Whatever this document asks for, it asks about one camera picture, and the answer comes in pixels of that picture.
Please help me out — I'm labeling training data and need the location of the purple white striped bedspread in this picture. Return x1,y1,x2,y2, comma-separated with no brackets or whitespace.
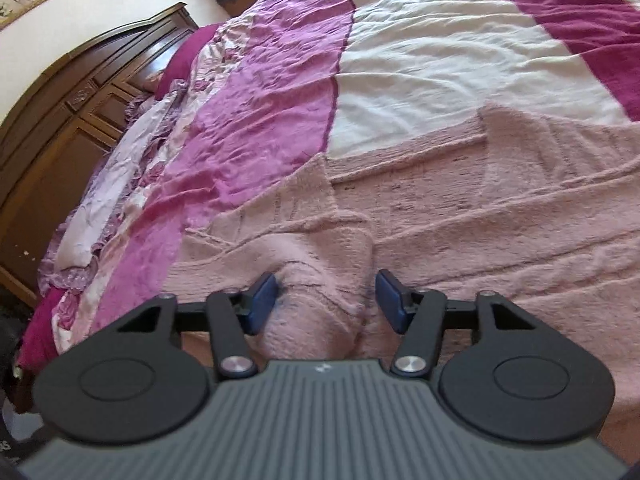
17,0,639,372

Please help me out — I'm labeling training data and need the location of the dark wooden headboard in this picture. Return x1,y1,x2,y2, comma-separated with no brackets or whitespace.
1,2,196,307

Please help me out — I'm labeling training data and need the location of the pink knitted cardigan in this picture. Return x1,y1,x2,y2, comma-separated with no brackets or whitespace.
164,102,640,451

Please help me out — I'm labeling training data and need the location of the magenta pillow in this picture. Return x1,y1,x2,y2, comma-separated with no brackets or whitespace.
154,24,220,101

